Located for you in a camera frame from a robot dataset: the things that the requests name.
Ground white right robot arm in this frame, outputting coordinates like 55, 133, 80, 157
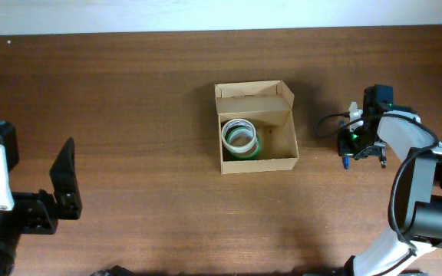
337, 84, 442, 275

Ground green tape roll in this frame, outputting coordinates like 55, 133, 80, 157
226, 126, 261, 159

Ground brown cardboard box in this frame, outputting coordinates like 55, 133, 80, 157
215, 80, 299, 175

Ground cream masking tape roll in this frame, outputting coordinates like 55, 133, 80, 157
222, 118, 257, 153

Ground dark object at table edge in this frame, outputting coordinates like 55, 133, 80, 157
90, 265, 135, 276

